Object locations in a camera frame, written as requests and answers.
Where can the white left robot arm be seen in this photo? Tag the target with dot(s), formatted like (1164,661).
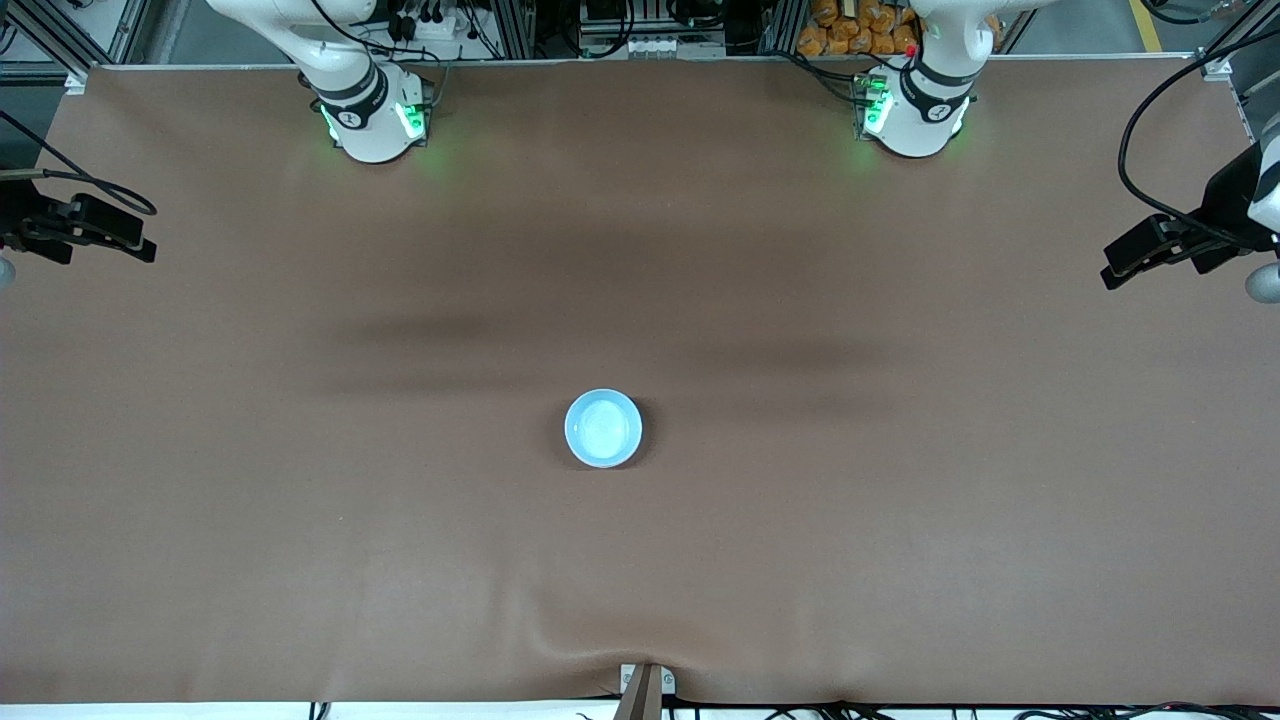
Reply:
(920,130)

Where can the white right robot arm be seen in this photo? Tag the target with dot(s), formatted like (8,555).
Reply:
(370,130)

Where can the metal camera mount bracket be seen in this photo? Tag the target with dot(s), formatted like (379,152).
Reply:
(645,695)

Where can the brown table mat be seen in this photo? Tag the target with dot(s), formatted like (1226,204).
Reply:
(640,250)

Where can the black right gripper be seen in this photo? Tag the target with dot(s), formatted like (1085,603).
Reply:
(18,216)

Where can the white power strip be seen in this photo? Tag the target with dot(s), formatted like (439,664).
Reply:
(650,45)

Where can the metal table corner bracket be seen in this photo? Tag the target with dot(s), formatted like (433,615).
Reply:
(1215,65)
(77,82)

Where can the light blue bowl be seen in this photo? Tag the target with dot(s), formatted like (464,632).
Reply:
(603,428)

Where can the power strip with black plugs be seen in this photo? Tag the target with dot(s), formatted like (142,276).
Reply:
(430,25)

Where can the aluminium frame profile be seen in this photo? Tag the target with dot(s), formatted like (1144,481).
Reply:
(782,25)
(1240,30)
(517,25)
(55,40)

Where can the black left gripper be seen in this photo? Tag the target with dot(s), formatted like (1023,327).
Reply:
(1226,203)

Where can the orange snack packets pile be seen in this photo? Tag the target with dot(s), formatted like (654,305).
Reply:
(850,30)

